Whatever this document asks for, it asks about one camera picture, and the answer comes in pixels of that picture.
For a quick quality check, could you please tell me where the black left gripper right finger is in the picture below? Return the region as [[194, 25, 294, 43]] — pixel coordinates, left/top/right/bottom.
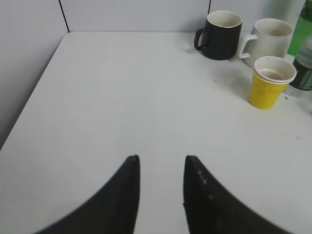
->
[[183, 156, 280, 234]]

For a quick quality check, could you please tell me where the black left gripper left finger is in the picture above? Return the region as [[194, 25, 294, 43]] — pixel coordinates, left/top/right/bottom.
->
[[40, 155, 140, 234]]

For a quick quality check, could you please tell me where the yellow paper cup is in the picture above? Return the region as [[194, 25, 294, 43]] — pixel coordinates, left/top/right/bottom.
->
[[249, 56, 297, 110]]

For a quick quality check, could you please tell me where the clear water bottle green label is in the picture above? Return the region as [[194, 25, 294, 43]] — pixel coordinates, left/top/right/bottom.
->
[[284, 35, 312, 98]]

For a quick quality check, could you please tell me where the black ceramic mug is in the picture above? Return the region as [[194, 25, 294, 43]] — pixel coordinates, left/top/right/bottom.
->
[[194, 10, 242, 60]]

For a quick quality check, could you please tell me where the white ceramic mug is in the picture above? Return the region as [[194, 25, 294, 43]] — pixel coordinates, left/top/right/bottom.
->
[[236, 19, 293, 67]]

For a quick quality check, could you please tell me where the green soda bottle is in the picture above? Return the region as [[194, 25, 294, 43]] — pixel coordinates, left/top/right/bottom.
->
[[287, 0, 312, 57]]

